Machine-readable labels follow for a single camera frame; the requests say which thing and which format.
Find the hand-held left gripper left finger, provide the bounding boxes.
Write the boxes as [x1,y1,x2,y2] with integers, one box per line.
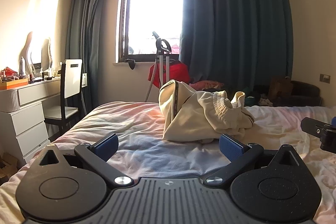
[30,133,133,189]

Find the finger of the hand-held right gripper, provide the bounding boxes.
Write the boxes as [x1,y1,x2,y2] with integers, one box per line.
[301,116,336,153]

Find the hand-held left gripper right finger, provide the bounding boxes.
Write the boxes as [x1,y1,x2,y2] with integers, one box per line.
[205,134,305,189]

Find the cream pants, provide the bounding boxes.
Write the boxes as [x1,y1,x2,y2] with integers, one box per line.
[159,80,255,144]

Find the pink bed sheet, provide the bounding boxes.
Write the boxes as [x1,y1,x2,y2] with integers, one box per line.
[0,101,336,224]

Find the dark sofa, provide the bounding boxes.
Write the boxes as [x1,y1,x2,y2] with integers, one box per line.
[253,80,323,107]

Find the brown bag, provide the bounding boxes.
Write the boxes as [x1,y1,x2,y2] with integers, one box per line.
[268,76,293,100]

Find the pink cloth heap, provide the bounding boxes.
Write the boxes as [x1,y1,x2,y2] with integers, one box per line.
[189,80,225,90]

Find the black and white chair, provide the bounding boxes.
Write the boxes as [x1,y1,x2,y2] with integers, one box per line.
[44,59,84,135]

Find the white dressing table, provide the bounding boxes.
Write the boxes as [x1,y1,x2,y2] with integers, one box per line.
[0,77,62,164]

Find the red bag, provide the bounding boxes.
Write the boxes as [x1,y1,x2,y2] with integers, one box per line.
[147,60,190,88]

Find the row of cosmetic bottles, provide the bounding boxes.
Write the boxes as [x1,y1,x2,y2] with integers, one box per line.
[28,61,66,83]

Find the cardboard box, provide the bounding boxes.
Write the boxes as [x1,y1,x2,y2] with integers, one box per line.
[0,152,19,178]

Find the orange tray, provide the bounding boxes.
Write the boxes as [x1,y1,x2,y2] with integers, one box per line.
[0,78,29,90]

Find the white spray can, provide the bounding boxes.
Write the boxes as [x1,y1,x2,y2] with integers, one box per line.
[18,56,26,76]

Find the wavy-framed mirror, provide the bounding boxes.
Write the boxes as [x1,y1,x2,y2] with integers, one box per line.
[20,31,53,75]

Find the garment steamer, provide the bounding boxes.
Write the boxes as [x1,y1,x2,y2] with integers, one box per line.
[146,31,172,102]

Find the wide blue curtain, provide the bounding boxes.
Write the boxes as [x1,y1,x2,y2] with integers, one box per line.
[179,0,293,94]

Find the narrow blue curtain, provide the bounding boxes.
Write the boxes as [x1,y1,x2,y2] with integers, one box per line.
[64,0,111,109]

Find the dark-framed window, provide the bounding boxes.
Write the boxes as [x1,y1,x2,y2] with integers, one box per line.
[118,0,183,63]

